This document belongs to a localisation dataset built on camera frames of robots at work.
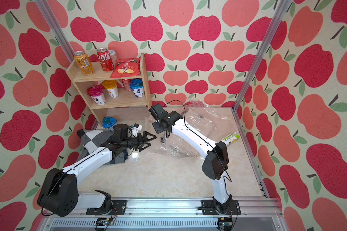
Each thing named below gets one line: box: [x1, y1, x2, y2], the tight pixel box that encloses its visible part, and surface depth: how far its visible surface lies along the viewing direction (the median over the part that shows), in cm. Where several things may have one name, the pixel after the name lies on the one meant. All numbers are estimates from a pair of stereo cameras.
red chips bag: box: [109, 57, 141, 79], surface depth 78 cm
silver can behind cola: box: [108, 49, 118, 67], surface depth 86 cm
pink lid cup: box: [86, 84, 107, 106], surface depth 90 cm
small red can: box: [121, 78, 133, 92], surface depth 100 cm
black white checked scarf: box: [76, 128, 115, 154], surface depth 93 cm
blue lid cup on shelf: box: [130, 78, 145, 98], surface depth 95 cm
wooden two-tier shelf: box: [65, 53, 153, 127], surface depth 95 cm
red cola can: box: [96, 47, 115, 72], surface depth 77 cm
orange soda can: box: [73, 50, 95, 76], surface depth 75 cm
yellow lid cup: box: [102, 79, 120, 99], surface depth 95 cm
